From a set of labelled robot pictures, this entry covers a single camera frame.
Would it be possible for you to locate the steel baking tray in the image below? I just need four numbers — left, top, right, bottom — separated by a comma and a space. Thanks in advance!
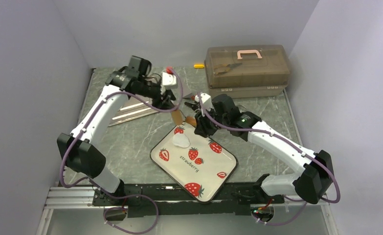
109, 98, 157, 126

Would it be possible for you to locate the white dough ball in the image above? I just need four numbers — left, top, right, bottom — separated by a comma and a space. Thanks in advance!
172, 133, 190, 148

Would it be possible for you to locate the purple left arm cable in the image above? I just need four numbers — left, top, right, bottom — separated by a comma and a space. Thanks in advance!
59, 68, 184, 234

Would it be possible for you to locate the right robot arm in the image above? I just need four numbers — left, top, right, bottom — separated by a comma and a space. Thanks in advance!
194, 93, 340, 204

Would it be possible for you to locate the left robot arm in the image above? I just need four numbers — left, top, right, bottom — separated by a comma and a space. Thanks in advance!
57, 56, 183, 206

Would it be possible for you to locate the wooden rolling pin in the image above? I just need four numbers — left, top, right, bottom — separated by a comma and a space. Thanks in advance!
171, 109, 197, 127

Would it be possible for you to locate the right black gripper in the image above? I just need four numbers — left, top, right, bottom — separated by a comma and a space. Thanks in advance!
194, 106, 229, 138

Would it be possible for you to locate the brown translucent tool box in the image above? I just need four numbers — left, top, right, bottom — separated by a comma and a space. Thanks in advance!
204, 45, 291, 98

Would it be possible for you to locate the spatula with wooden handle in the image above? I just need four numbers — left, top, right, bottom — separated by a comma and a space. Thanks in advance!
182, 93, 194, 99

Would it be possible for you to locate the strawberry pattern white tray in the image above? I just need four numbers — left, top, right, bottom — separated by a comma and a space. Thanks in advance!
150, 123, 238, 204

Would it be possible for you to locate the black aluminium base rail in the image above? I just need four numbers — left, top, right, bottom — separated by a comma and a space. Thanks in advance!
44, 183, 329, 218

